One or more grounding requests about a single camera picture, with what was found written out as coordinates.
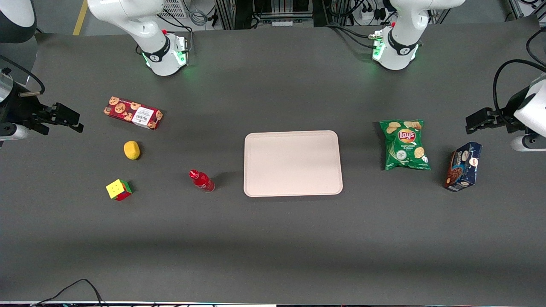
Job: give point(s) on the red cookie box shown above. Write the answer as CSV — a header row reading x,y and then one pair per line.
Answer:
x,y
123,108

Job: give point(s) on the white perforated box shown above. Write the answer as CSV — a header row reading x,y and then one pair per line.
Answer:
x,y
175,7

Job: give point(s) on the colourful puzzle cube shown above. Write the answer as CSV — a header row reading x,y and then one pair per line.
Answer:
x,y
117,189

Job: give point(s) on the dark grey table mat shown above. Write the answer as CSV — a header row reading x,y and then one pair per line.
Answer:
x,y
273,243

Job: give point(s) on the aluminium equipment frame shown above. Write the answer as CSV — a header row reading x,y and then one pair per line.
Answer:
x,y
264,10

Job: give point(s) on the beige plastic tray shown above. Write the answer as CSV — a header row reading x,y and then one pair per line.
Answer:
x,y
292,164

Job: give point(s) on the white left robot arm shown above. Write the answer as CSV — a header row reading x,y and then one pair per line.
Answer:
x,y
396,62

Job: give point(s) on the dark blue cookie box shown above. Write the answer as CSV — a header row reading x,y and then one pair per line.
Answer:
x,y
465,166

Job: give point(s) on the yellow lemon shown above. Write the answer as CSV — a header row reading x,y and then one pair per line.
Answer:
x,y
132,150

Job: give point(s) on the green Lay's chips bag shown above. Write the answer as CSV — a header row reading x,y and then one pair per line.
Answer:
x,y
405,147

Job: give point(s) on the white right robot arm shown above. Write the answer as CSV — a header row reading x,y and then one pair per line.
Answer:
x,y
164,68

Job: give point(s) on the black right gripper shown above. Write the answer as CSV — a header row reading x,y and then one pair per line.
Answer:
x,y
20,108

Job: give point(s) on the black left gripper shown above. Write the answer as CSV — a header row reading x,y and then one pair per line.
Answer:
x,y
506,112

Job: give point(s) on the red coke bottle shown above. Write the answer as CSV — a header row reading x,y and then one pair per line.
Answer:
x,y
202,181

